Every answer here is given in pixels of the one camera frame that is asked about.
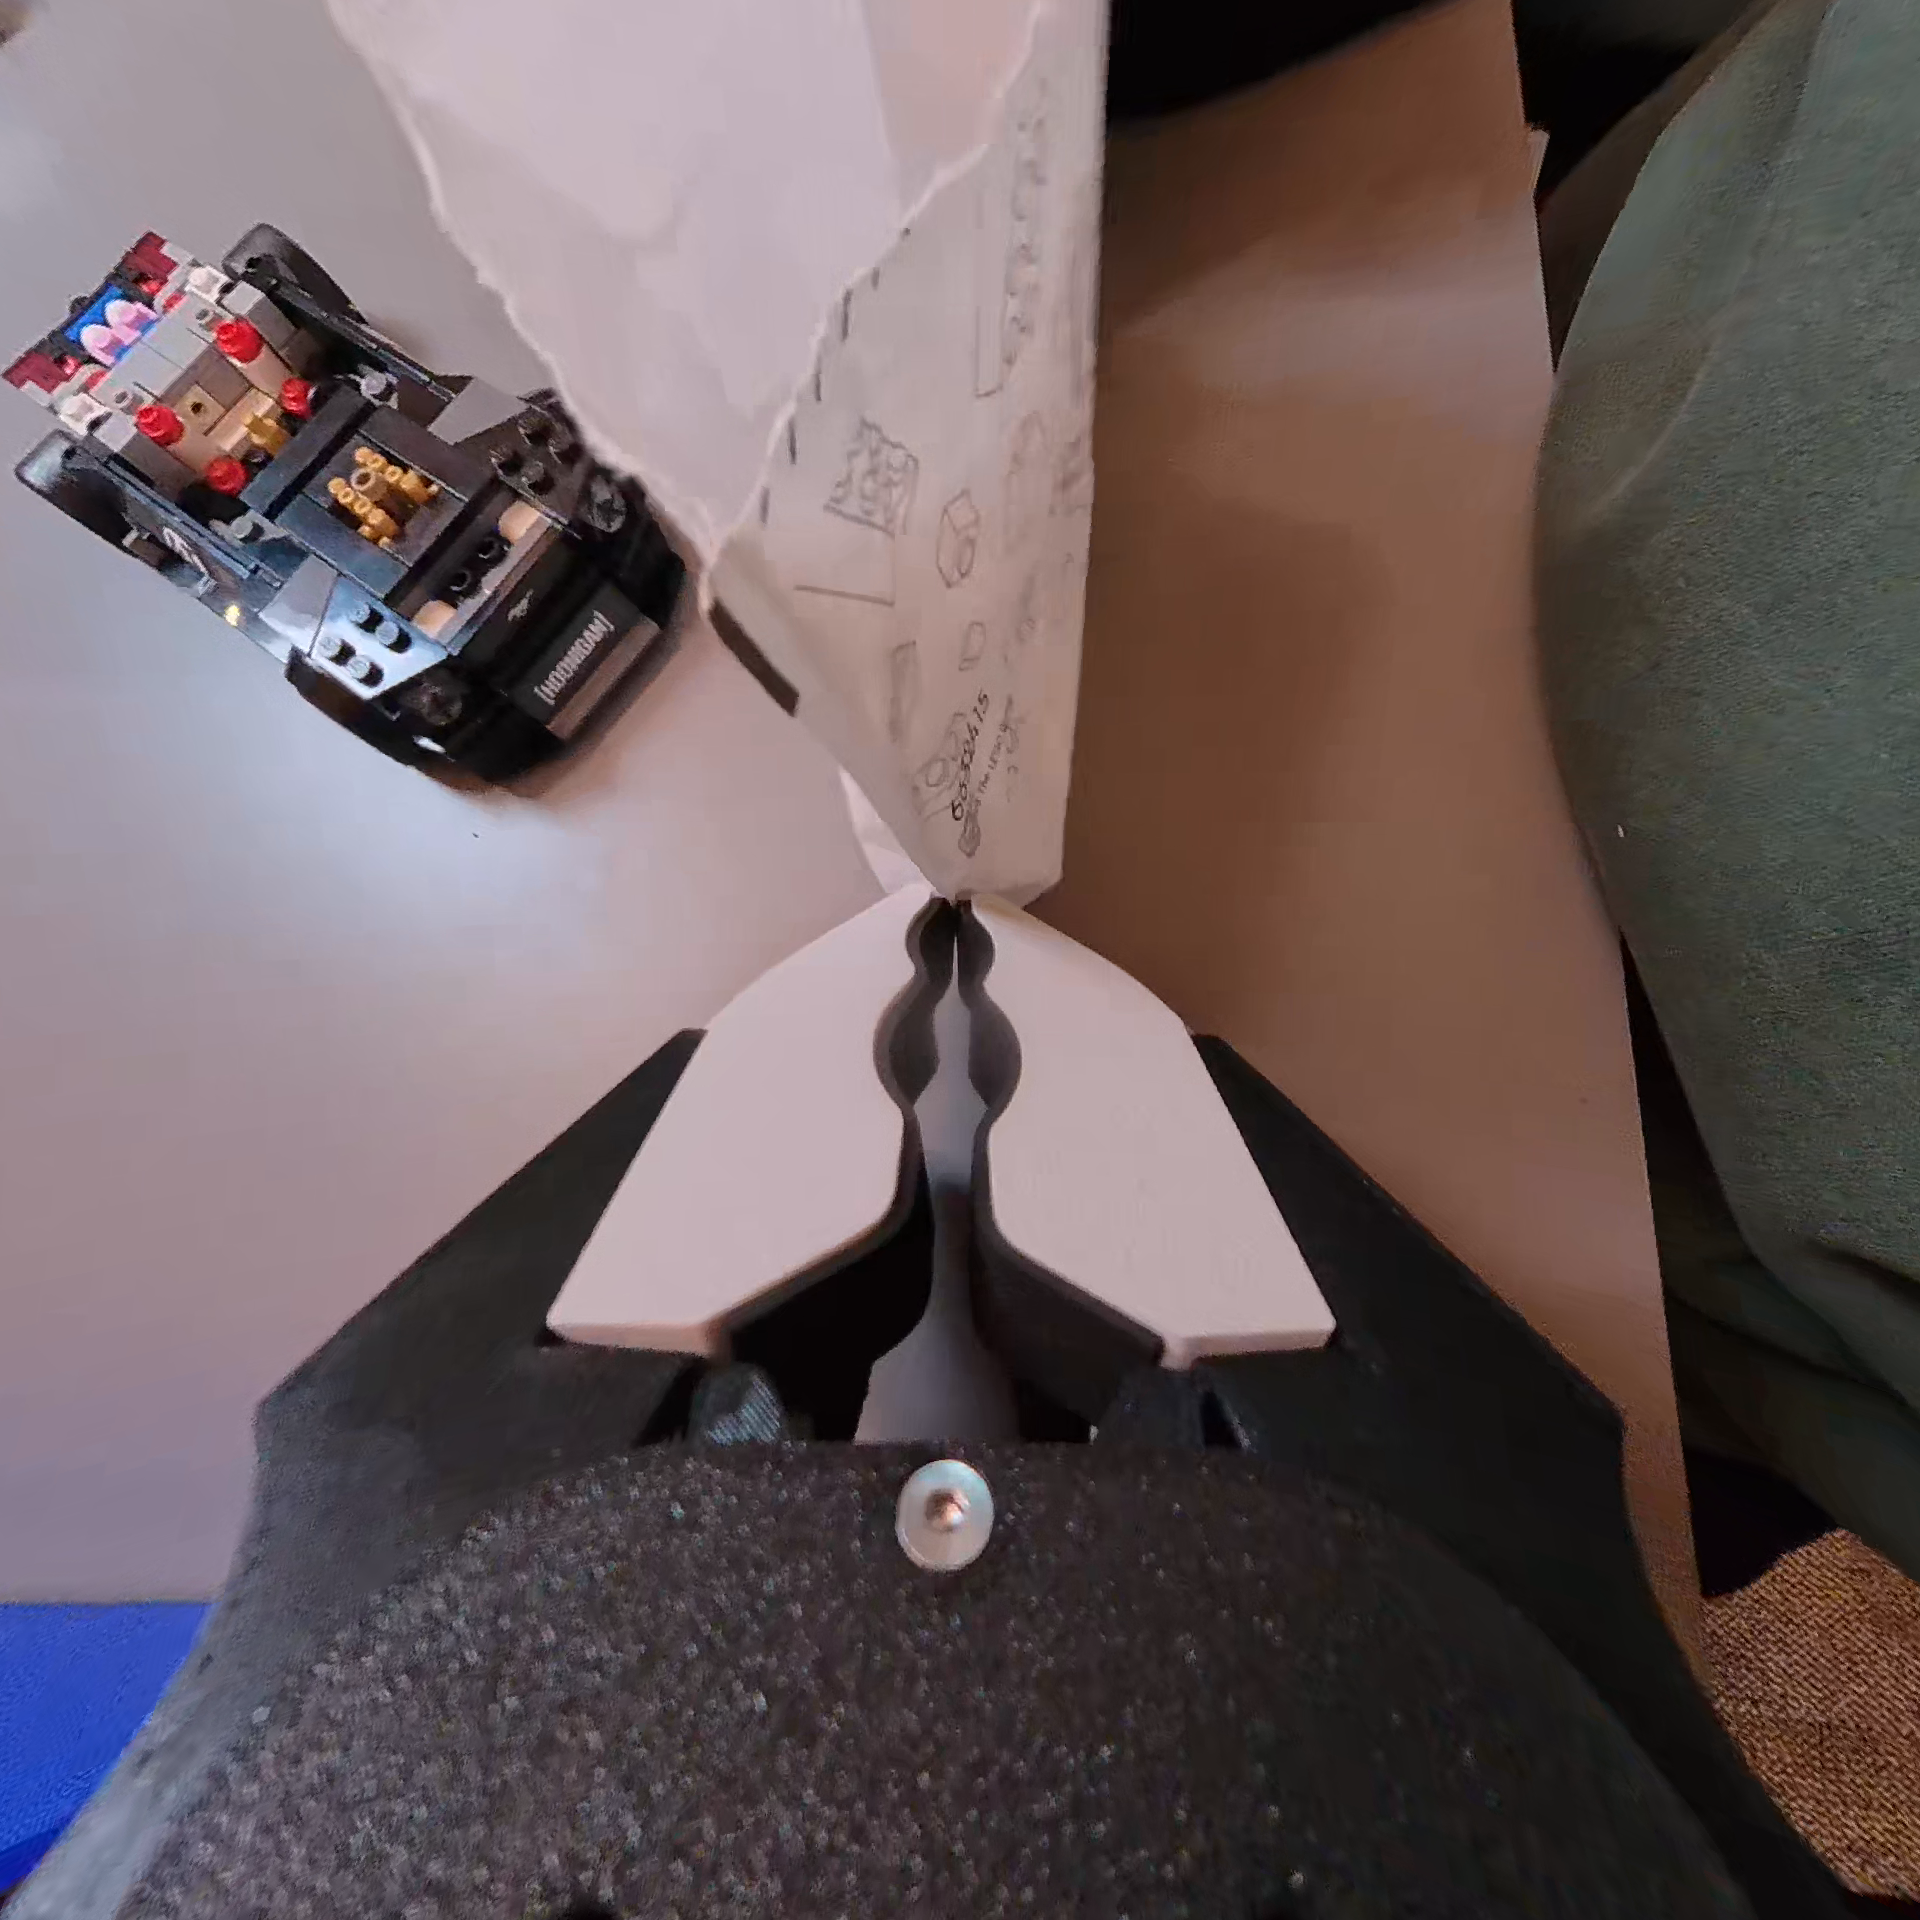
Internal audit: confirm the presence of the blue plastic bin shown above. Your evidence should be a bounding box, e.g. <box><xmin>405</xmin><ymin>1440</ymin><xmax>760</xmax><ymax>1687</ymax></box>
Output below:
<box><xmin>0</xmin><ymin>1601</ymin><xmax>217</xmax><ymax>1892</ymax></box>

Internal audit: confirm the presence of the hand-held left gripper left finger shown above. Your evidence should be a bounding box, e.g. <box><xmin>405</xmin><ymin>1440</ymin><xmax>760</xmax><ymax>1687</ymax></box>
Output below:
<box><xmin>545</xmin><ymin>885</ymin><xmax>960</xmax><ymax>1408</ymax></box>

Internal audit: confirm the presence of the white paper bag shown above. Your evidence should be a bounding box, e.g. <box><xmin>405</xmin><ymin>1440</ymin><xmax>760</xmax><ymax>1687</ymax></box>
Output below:
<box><xmin>327</xmin><ymin>0</ymin><xmax>1112</xmax><ymax>907</ymax></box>

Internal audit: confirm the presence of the person's green sweater torso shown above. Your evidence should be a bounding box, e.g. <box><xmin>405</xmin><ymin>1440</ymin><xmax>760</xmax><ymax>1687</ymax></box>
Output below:
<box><xmin>1527</xmin><ymin>0</ymin><xmax>1920</xmax><ymax>1569</ymax></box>

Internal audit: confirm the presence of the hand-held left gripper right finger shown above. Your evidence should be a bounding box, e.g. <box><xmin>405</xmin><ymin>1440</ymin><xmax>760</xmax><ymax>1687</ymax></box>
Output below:
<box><xmin>954</xmin><ymin>897</ymin><xmax>1337</xmax><ymax>1434</ymax></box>

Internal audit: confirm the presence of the black lego car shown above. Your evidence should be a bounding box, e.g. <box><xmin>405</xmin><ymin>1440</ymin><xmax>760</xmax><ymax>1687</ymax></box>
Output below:
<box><xmin>7</xmin><ymin>223</ymin><xmax>693</xmax><ymax>782</ymax></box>

